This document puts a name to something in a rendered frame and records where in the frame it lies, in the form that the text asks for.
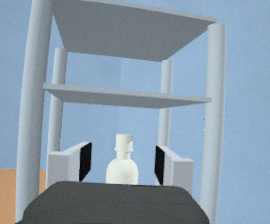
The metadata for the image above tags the white bottle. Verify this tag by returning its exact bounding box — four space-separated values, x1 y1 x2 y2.
106 134 138 185

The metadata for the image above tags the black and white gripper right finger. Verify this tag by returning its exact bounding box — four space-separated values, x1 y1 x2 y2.
154 146 194 196

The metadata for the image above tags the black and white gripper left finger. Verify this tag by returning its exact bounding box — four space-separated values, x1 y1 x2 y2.
47 142 92 188

